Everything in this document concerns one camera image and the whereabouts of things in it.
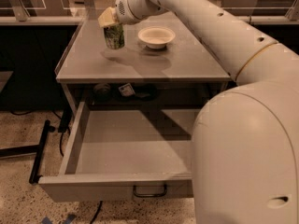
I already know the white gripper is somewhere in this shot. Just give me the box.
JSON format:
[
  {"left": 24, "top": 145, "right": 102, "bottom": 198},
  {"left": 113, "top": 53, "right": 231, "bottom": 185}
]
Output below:
[{"left": 98, "top": 0, "right": 147, "bottom": 28}]

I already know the green soda can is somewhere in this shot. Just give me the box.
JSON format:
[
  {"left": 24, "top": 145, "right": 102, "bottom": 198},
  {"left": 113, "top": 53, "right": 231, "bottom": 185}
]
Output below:
[{"left": 104, "top": 24, "right": 125, "bottom": 49}]

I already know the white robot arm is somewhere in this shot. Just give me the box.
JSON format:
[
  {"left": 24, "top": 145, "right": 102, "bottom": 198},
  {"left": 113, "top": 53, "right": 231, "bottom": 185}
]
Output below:
[{"left": 99, "top": 0, "right": 299, "bottom": 224}]

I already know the open grey top drawer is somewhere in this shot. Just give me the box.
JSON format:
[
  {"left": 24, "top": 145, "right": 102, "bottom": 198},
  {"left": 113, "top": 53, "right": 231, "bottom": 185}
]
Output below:
[{"left": 39, "top": 101, "right": 198, "bottom": 202}]

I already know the white paper bowl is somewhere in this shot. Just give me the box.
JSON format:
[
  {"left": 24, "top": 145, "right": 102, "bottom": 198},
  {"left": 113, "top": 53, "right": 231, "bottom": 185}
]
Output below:
[{"left": 138, "top": 26, "right": 176, "bottom": 49}]

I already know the dark round object inside cabinet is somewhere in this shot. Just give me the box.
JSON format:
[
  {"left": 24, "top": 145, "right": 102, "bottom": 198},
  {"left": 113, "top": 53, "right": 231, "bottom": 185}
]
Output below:
[{"left": 93, "top": 83, "right": 111, "bottom": 101}]

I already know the grey metal cabinet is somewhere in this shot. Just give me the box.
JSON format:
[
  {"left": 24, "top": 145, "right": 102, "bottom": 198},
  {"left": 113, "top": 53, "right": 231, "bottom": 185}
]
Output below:
[{"left": 54, "top": 8, "right": 233, "bottom": 117}]

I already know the white tagged dark object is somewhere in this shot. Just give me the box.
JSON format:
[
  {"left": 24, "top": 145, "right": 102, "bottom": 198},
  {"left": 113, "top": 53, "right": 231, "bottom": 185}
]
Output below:
[{"left": 113, "top": 83, "right": 158, "bottom": 102}]

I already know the black metal stand base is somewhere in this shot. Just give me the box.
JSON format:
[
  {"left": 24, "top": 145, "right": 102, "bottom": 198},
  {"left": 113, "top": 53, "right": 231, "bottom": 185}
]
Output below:
[{"left": 0, "top": 119, "right": 55, "bottom": 185}]

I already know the black cable left floor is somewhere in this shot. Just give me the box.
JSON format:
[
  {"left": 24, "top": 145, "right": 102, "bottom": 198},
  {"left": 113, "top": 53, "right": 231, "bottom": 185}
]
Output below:
[{"left": 8, "top": 109, "right": 72, "bottom": 158}]

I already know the black drawer handle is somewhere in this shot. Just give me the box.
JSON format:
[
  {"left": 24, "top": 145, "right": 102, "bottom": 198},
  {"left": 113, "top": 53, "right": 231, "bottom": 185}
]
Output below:
[{"left": 133, "top": 185, "right": 167, "bottom": 198}]

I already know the black cable under drawer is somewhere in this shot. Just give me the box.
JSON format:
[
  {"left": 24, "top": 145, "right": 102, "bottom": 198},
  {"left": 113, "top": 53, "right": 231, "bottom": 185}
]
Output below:
[{"left": 89, "top": 200, "right": 104, "bottom": 224}]

